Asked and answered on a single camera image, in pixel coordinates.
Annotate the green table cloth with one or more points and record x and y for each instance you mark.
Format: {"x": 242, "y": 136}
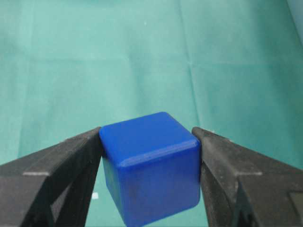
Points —
{"x": 233, "y": 67}

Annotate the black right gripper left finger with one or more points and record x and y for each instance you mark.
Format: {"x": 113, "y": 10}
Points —
{"x": 51, "y": 187}

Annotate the blue block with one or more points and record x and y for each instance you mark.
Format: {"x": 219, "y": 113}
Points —
{"x": 151, "y": 166}

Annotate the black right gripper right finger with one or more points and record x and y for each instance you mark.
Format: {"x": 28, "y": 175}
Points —
{"x": 244, "y": 188}

